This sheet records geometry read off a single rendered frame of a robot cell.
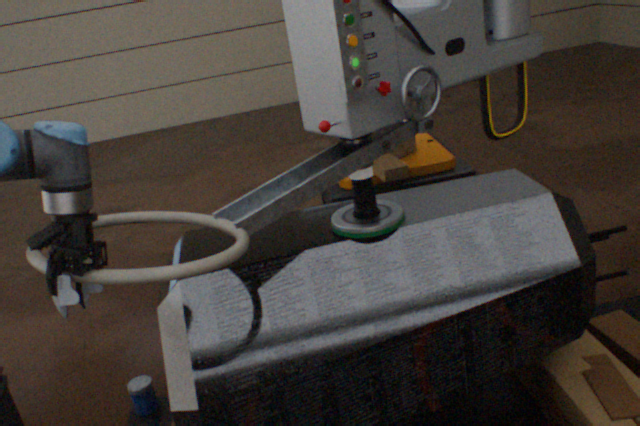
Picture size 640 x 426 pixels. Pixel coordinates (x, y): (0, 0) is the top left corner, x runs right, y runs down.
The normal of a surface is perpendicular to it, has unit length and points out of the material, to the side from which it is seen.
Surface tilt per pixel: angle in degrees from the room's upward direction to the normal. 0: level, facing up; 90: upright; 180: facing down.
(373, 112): 90
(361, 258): 45
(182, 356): 60
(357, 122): 90
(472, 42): 90
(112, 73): 90
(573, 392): 0
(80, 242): 80
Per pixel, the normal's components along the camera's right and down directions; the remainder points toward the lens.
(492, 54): 0.61, 0.22
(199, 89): 0.20, 0.35
